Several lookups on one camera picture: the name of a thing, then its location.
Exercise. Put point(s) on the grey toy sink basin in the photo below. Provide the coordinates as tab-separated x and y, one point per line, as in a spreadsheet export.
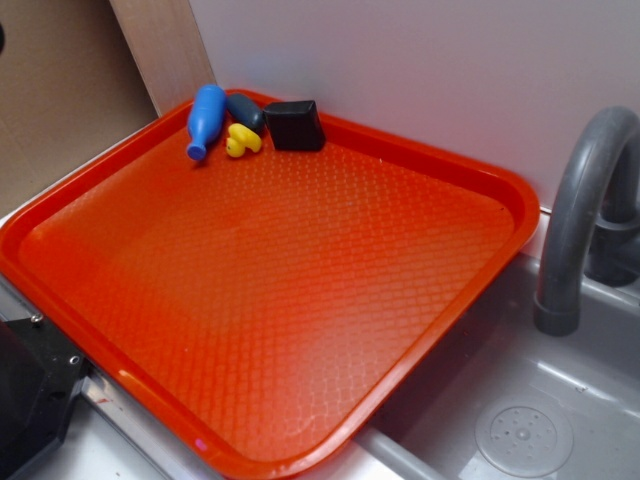
426	429

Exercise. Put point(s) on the yellow rubber duck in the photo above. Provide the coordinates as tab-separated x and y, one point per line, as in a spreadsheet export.
240	138

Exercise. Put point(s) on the dark blue oval toy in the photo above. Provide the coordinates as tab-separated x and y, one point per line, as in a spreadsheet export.
246	112

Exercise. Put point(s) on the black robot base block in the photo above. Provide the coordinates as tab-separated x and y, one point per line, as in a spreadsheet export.
42	373

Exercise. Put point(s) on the wooden board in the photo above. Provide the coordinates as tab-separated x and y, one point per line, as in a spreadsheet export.
167	47

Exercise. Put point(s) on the blue toy bottle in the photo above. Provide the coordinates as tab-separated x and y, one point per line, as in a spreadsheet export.
205	120

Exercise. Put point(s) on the grey toy faucet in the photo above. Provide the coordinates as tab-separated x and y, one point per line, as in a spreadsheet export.
593	231

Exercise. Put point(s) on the orange plastic tray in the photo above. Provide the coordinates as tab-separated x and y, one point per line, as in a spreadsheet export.
263	308

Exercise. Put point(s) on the round grey sink drain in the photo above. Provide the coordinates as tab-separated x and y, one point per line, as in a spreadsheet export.
524	436

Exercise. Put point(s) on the black box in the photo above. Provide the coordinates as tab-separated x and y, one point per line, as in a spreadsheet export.
294	125

